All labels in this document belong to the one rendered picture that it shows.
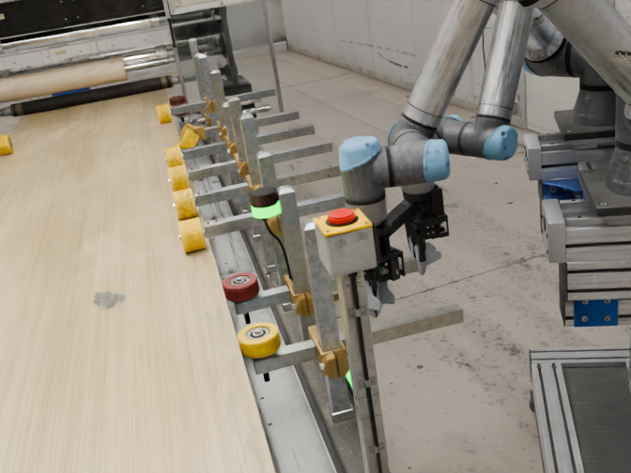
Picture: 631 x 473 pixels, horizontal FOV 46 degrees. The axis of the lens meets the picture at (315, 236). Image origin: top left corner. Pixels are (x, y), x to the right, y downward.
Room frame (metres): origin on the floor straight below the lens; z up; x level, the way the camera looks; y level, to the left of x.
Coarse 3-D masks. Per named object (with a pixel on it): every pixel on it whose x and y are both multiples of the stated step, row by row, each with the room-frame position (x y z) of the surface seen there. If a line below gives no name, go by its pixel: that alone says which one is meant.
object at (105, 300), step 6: (96, 294) 1.54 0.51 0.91; (102, 294) 1.53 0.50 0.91; (108, 294) 1.52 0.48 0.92; (114, 294) 1.52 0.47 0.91; (120, 294) 1.51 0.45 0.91; (96, 300) 1.51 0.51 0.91; (102, 300) 1.50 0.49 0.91; (108, 300) 1.49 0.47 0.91; (114, 300) 1.51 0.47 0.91; (120, 300) 1.50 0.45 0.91; (102, 306) 1.49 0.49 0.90; (108, 306) 1.48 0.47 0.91; (114, 306) 1.48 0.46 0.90
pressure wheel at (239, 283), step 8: (224, 280) 1.52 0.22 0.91; (232, 280) 1.52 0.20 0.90; (240, 280) 1.50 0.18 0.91; (248, 280) 1.50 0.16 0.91; (256, 280) 1.50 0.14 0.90; (224, 288) 1.48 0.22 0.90; (232, 288) 1.47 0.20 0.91; (240, 288) 1.47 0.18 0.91; (248, 288) 1.47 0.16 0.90; (256, 288) 1.49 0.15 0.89; (232, 296) 1.47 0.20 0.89; (240, 296) 1.47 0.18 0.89; (248, 296) 1.47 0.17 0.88; (248, 320) 1.50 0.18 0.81
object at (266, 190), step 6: (252, 192) 1.48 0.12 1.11; (258, 192) 1.48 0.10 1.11; (264, 192) 1.47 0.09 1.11; (270, 192) 1.46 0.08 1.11; (282, 216) 1.47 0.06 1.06; (282, 222) 1.47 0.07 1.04; (270, 234) 1.48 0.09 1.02; (282, 246) 1.48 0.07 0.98; (288, 264) 1.48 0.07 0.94; (288, 270) 1.48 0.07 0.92
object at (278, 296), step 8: (408, 256) 1.59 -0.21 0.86; (400, 264) 1.56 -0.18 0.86; (408, 264) 1.56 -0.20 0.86; (416, 264) 1.56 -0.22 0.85; (408, 272) 1.56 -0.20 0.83; (272, 288) 1.53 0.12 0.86; (280, 288) 1.53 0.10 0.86; (336, 288) 1.53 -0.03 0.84; (256, 296) 1.51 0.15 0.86; (264, 296) 1.50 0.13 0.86; (272, 296) 1.50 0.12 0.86; (280, 296) 1.51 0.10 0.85; (288, 296) 1.51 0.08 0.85; (240, 304) 1.49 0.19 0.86; (248, 304) 1.49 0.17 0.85; (256, 304) 1.49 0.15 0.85; (264, 304) 1.50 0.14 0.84; (272, 304) 1.50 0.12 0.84; (240, 312) 1.49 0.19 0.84; (248, 312) 1.49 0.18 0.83
